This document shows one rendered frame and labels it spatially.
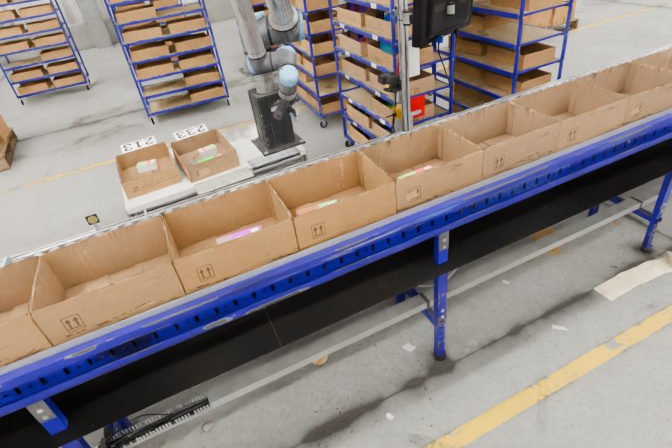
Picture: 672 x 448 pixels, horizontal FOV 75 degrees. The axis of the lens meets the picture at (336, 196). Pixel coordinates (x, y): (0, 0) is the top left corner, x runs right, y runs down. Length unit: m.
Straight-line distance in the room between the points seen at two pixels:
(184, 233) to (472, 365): 1.45
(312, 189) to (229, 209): 0.34
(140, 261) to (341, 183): 0.82
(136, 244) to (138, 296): 0.29
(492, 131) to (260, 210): 1.14
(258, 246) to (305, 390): 1.00
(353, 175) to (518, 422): 1.24
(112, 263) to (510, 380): 1.75
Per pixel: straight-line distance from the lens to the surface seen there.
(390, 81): 2.49
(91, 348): 1.51
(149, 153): 2.82
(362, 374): 2.27
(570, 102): 2.50
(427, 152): 1.98
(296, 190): 1.74
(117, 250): 1.73
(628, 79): 2.79
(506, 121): 2.23
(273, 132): 2.54
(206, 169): 2.44
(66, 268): 1.77
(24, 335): 1.56
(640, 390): 2.44
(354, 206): 1.52
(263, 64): 2.24
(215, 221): 1.71
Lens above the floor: 1.88
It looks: 33 degrees down
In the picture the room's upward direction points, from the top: 8 degrees counter-clockwise
